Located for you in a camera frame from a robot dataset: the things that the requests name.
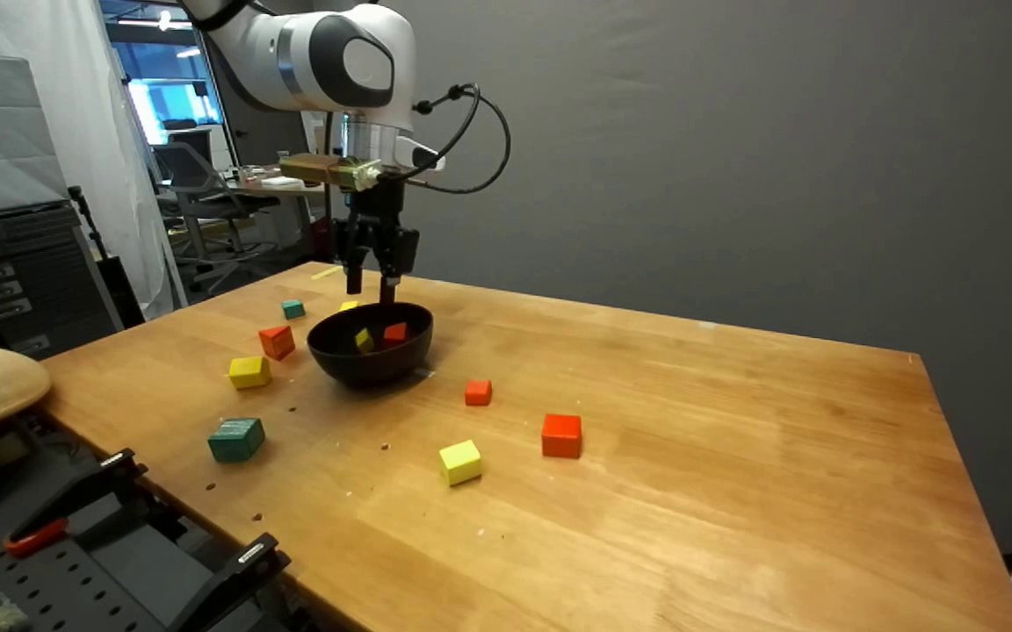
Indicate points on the large green block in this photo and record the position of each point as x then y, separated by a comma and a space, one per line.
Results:
235, 440

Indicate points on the black perforated side table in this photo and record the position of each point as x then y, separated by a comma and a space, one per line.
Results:
128, 563

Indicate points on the black clamp orange handle far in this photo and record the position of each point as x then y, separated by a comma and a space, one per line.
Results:
55, 515

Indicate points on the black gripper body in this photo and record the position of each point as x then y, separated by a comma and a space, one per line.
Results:
378, 216

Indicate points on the small green block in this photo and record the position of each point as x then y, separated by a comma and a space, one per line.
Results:
291, 312

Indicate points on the grey round backdrop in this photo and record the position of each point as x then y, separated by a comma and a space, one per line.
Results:
815, 168

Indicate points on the pale yellow block far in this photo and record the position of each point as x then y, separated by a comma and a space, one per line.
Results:
564, 437

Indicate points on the small red block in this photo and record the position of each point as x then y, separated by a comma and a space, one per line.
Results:
393, 336

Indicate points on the small yellow block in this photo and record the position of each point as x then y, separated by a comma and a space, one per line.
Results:
363, 343

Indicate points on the black clamp orange handle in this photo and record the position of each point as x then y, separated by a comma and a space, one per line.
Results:
235, 580
55, 515

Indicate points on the orange-red block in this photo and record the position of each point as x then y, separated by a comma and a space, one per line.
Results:
479, 391

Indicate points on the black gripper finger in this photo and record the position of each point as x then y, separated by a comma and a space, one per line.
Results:
393, 262
351, 259

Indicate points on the black bowl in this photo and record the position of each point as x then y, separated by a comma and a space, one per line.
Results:
331, 343

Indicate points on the large yellow block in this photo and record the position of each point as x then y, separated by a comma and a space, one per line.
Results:
460, 461

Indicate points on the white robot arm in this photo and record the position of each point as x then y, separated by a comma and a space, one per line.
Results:
358, 66

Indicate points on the black equipment case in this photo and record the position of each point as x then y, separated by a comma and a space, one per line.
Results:
49, 288

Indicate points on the large red block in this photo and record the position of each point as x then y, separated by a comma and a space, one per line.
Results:
277, 343

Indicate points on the black clamp orange handle near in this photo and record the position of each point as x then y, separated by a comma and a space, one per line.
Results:
235, 580

